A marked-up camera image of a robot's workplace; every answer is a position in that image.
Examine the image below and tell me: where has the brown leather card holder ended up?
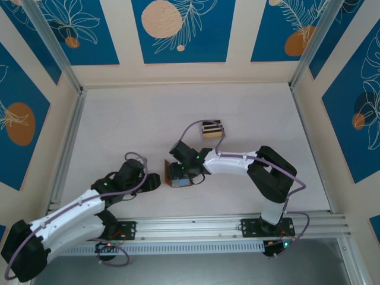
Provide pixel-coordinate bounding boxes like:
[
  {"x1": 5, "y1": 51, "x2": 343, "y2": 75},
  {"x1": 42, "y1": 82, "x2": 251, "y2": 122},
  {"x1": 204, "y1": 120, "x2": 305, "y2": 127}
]
[{"x1": 164, "y1": 159, "x2": 193, "y2": 189}]

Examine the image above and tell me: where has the clear acrylic card stand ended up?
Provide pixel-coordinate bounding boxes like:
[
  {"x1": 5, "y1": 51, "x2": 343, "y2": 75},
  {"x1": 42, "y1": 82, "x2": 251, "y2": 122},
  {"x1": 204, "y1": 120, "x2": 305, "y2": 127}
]
[{"x1": 200, "y1": 119, "x2": 227, "y2": 141}]

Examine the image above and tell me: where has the black controller board green light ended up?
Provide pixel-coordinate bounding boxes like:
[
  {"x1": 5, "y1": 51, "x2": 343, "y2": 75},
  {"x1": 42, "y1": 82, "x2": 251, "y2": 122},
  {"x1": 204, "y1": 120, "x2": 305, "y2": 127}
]
[
  {"x1": 262, "y1": 239, "x2": 296, "y2": 258},
  {"x1": 94, "y1": 240, "x2": 121, "y2": 254}
]

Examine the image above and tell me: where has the grey sheet metal panel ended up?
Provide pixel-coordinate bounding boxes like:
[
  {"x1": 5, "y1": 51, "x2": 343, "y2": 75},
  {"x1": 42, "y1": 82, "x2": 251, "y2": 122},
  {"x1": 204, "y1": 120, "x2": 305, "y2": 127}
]
[{"x1": 29, "y1": 254, "x2": 350, "y2": 285}]

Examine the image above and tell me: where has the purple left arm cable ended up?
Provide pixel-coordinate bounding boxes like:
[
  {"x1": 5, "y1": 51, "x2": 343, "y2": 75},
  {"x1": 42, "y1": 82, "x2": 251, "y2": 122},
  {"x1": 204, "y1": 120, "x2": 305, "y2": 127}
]
[{"x1": 4, "y1": 151, "x2": 148, "y2": 281}]

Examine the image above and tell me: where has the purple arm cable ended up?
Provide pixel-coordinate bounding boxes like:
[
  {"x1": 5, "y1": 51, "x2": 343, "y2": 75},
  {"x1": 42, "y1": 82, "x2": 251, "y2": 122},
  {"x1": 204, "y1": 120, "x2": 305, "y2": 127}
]
[
  {"x1": 179, "y1": 120, "x2": 312, "y2": 259},
  {"x1": 4, "y1": 151, "x2": 148, "y2": 281}
]

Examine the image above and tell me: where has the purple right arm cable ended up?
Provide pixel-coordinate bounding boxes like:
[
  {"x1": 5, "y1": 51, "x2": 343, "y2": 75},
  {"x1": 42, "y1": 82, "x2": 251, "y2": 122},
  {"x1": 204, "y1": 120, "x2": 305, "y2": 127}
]
[{"x1": 179, "y1": 120, "x2": 312, "y2": 259}]

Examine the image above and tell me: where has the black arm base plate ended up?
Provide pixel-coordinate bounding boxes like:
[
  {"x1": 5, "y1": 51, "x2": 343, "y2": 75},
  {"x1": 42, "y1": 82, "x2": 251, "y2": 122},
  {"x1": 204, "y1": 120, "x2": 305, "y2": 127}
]
[
  {"x1": 240, "y1": 217, "x2": 297, "y2": 239},
  {"x1": 114, "y1": 220, "x2": 138, "y2": 241}
]

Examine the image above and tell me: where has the long aluminium base rail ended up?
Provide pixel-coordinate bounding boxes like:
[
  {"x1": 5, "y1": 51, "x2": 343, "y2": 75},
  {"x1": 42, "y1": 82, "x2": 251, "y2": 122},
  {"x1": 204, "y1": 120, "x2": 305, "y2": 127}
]
[{"x1": 25, "y1": 210, "x2": 354, "y2": 243}]

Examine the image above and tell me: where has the aluminium side rail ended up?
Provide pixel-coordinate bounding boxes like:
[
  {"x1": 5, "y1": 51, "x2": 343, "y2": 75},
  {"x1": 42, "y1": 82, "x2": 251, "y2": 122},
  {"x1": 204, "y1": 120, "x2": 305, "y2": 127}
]
[
  {"x1": 44, "y1": 87, "x2": 88, "y2": 213},
  {"x1": 290, "y1": 85, "x2": 333, "y2": 213}
]

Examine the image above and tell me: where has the grey slotted cable duct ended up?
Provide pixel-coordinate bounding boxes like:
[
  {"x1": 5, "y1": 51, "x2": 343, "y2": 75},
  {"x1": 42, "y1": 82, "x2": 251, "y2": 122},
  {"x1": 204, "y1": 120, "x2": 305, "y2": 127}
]
[{"x1": 37, "y1": 240, "x2": 265, "y2": 257}]

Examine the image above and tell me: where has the blue floral wall panel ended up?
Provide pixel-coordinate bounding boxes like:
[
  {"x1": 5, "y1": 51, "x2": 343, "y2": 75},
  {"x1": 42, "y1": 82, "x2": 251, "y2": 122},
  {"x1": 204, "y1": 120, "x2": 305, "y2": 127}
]
[
  {"x1": 131, "y1": 0, "x2": 237, "y2": 64},
  {"x1": 0, "y1": 0, "x2": 62, "y2": 86},
  {"x1": 322, "y1": 28, "x2": 380, "y2": 185},
  {"x1": 251, "y1": 0, "x2": 330, "y2": 62},
  {"x1": 308, "y1": 0, "x2": 380, "y2": 80},
  {"x1": 38, "y1": 0, "x2": 120, "y2": 67},
  {"x1": 0, "y1": 43, "x2": 51, "y2": 191}
]

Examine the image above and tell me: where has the aluminium frame post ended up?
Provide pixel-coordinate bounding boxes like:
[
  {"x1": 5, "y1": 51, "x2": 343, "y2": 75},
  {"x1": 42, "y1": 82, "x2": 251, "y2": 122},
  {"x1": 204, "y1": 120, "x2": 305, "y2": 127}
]
[
  {"x1": 20, "y1": 0, "x2": 84, "y2": 94},
  {"x1": 289, "y1": 0, "x2": 365, "y2": 90},
  {"x1": 337, "y1": 237, "x2": 368, "y2": 285}
]

